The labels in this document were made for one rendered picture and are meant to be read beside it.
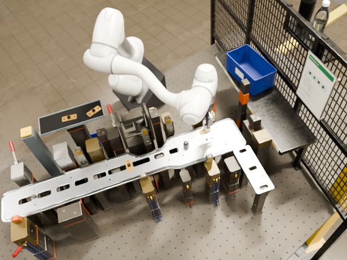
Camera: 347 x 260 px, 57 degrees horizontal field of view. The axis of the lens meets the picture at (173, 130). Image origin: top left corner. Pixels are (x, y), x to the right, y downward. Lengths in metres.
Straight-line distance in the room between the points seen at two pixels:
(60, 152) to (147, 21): 3.07
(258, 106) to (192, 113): 0.74
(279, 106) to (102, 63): 1.05
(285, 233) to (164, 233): 0.67
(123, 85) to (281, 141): 1.08
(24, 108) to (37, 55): 0.92
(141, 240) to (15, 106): 2.55
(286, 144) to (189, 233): 0.74
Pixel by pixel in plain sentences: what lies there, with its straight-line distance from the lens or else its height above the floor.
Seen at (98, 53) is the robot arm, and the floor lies 1.52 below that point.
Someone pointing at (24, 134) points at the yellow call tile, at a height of 1.16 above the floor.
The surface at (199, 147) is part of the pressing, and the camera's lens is 1.82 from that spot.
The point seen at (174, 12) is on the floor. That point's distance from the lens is 4.72.
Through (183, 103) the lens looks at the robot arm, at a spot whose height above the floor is 1.50.
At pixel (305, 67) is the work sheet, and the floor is 1.35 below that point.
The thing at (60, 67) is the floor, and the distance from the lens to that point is 4.23.
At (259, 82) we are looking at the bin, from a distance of 2.00.
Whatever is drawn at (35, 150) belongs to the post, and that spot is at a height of 1.02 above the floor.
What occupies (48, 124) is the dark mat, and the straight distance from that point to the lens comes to 1.95.
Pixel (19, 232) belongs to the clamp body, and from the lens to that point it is 1.77.
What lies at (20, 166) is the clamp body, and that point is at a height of 1.06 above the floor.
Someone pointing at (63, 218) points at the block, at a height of 1.03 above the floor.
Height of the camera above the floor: 2.50
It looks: 52 degrees down
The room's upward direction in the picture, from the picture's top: 9 degrees counter-clockwise
